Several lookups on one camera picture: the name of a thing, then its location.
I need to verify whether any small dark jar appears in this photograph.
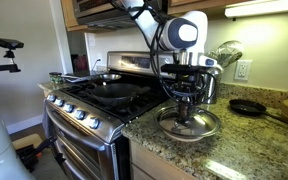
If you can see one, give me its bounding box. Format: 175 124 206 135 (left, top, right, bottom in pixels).
48 71 64 85

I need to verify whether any under-cabinet light strip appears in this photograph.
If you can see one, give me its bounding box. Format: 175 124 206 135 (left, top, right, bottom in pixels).
224 0 288 19

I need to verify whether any wooden base cabinet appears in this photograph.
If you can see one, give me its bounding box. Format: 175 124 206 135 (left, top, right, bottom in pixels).
128 139 200 180

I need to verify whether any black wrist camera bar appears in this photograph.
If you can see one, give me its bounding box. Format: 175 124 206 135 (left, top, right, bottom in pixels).
160 63 207 75

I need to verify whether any dark flat tray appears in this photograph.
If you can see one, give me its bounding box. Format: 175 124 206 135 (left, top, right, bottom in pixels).
61 73 97 84

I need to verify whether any silver steel pan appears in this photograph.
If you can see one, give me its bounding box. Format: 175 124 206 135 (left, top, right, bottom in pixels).
96 72 123 83

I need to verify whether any silver lid with brown knob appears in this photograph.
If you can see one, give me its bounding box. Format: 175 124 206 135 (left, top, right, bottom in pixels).
154 105 222 143

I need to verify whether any black camera on mount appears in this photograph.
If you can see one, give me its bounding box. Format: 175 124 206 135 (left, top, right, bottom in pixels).
0 37 25 51

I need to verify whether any stainless steel gas stove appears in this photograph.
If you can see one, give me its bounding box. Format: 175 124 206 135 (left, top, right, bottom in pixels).
42 50 178 180

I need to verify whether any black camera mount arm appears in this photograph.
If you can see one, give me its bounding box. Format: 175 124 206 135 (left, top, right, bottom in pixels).
0 49 22 74

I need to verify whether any white wall outlet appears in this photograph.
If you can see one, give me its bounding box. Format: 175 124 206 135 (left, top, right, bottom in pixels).
234 59 254 82

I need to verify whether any stainless utensil holder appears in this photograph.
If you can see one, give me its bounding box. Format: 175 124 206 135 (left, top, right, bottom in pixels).
203 65 222 105

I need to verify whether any stainless range hood microwave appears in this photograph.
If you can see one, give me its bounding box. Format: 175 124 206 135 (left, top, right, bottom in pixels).
71 0 167 30

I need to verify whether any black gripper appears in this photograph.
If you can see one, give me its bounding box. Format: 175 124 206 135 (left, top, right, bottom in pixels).
175 73 202 130

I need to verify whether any large black frying pan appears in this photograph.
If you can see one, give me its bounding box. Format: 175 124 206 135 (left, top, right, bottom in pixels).
90 82 151 107

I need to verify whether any tan flat board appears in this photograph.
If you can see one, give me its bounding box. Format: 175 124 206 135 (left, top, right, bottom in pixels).
11 132 44 152

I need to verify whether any small black skillet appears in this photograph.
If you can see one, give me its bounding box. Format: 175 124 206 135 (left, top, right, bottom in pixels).
228 98 288 125

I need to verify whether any dark red bag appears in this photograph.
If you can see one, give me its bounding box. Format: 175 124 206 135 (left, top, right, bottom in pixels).
71 54 90 73

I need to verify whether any black orange clamp tool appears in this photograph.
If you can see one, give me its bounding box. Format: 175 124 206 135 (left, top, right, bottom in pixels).
15 135 67 174

